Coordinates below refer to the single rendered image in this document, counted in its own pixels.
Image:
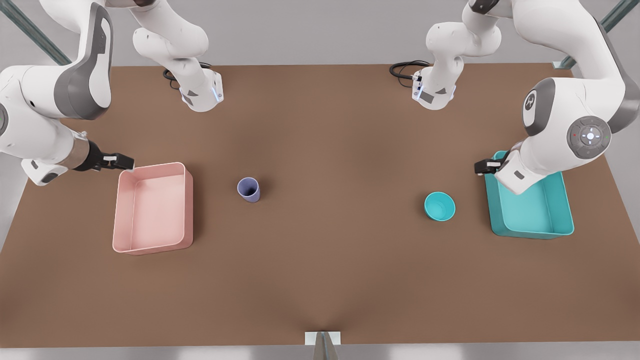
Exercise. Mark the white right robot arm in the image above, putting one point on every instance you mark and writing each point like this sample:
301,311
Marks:
45,90

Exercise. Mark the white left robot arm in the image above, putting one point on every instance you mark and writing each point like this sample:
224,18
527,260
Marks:
565,60

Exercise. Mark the teal rectangular box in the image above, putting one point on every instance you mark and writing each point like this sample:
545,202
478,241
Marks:
535,207

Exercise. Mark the teal bowl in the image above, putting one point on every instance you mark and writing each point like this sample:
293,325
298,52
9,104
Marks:
439,206

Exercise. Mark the pink rectangular box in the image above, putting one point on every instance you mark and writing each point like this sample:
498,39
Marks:
152,207

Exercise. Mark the purple cup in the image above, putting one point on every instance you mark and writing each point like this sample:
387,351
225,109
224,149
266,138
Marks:
248,189

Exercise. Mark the silver frame post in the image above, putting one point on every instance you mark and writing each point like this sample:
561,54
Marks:
35,35
595,35
323,345

